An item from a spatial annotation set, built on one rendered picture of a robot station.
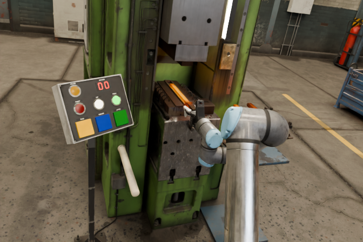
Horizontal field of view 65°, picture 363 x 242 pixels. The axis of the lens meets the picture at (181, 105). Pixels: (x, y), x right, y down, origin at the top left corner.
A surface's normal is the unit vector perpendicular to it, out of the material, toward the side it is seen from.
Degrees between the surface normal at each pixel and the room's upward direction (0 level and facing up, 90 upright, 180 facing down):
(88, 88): 60
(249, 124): 52
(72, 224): 0
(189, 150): 90
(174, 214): 89
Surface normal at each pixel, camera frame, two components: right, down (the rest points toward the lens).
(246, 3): 0.34, 0.43
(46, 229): 0.13, -0.90
